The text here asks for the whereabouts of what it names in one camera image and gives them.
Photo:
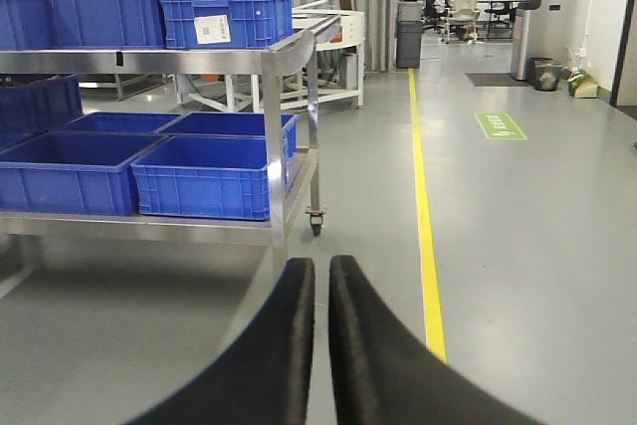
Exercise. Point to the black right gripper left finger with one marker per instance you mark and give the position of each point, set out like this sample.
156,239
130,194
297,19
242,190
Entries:
263,376

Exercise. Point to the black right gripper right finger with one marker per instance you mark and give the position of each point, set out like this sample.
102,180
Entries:
383,374

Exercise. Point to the blue bin front right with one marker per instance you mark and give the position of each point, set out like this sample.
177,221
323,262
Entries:
211,177

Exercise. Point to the blue bin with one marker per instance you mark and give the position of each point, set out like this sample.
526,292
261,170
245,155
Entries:
211,177
83,173

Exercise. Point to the blue bin front left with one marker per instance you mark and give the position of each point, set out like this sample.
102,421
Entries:
83,173

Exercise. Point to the gray trash bin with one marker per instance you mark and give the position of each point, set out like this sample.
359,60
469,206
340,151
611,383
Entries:
408,46

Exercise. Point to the yellow floor line tape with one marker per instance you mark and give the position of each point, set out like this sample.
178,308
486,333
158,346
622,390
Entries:
432,306

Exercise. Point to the green floor sign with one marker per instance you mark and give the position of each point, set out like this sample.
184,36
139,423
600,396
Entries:
499,125

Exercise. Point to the stainless steel cart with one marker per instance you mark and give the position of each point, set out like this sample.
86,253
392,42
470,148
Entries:
272,64

